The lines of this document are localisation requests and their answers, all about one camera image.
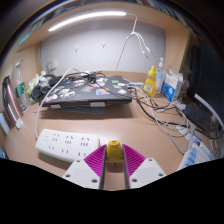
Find white power strip cable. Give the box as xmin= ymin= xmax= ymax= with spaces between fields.
xmin=33 ymin=67 xmax=81 ymax=140

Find black monitor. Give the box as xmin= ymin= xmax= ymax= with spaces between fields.
xmin=192 ymin=45 xmax=224 ymax=132

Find white wall socket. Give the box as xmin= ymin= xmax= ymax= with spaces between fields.
xmin=46 ymin=59 xmax=59 ymax=73

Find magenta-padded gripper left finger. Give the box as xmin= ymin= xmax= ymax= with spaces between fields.
xmin=62 ymin=143 xmax=108 ymax=190

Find clear pump bottle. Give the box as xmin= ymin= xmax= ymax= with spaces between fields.
xmin=155 ymin=56 xmax=166 ymax=94

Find blue and white keyboard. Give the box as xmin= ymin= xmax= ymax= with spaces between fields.
xmin=176 ymin=134 xmax=216 ymax=171

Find white flower bunch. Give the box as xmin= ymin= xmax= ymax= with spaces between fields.
xmin=26 ymin=70 xmax=48 ymax=95

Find black pouch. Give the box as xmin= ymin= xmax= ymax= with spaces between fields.
xmin=182 ymin=102 xmax=213 ymax=132

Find blue and white box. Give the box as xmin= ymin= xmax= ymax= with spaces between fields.
xmin=160 ymin=67 xmax=185 ymax=103

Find pink thermos flask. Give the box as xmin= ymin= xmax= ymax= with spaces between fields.
xmin=1 ymin=75 xmax=25 ymax=130

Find grey desk cable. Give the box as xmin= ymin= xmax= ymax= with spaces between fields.
xmin=133 ymin=88 xmax=198 ymax=156

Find black headphones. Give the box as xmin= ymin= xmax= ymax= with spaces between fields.
xmin=30 ymin=73 xmax=61 ymax=103

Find black sticker-covered laptop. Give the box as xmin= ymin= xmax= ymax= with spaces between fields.
xmin=41 ymin=75 xmax=134 ymax=108

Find white hanging multi-head cable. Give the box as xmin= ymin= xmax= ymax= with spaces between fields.
xmin=115 ymin=12 xmax=154 ymax=72

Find white power strip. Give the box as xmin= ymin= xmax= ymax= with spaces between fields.
xmin=34 ymin=128 xmax=101 ymax=164

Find black desk cable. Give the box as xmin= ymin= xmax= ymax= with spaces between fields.
xmin=128 ymin=84 xmax=201 ymax=129

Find white rounded case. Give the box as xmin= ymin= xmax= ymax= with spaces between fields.
xmin=0 ymin=112 xmax=11 ymax=136

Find yellow charger block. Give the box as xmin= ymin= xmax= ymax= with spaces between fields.
xmin=105 ymin=139 xmax=125 ymax=165

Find yellow squeeze bottle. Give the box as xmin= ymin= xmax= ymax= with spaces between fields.
xmin=142 ymin=65 xmax=158 ymax=99

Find small white adapter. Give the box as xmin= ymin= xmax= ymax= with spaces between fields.
xmin=14 ymin=117 xmax=25 ymax=131

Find white LED light bar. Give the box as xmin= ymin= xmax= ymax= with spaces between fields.
xmin=47 ymin=10 xmax=128 ymax=33

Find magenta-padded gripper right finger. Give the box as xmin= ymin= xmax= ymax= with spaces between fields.
xmin=121 ymin=143 xmax=167 ymax=190

